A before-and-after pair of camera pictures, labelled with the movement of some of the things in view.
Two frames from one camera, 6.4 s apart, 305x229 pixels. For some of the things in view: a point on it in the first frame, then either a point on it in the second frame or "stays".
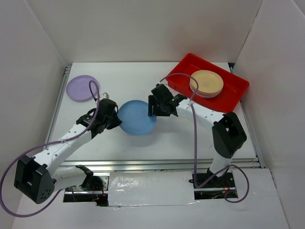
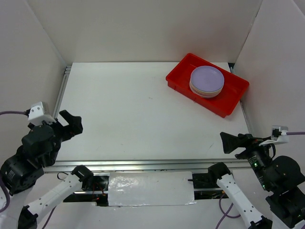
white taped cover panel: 150,188 stays
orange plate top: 209,81 -> 205,94
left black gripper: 116,122 -> 75,127
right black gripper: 153,100 -> 229,141
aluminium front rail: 151,165 stays
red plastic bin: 234,85 stays
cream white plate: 206,95 stays
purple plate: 78,88 -> 207,78
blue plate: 134,115 -> 206,92
